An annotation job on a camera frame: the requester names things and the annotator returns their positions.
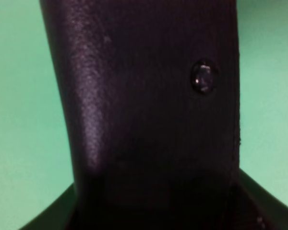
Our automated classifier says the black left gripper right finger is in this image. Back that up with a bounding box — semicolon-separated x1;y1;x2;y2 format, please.
230;170;288;230

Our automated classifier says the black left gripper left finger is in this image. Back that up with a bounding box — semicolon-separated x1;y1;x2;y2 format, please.
21;184;77;230

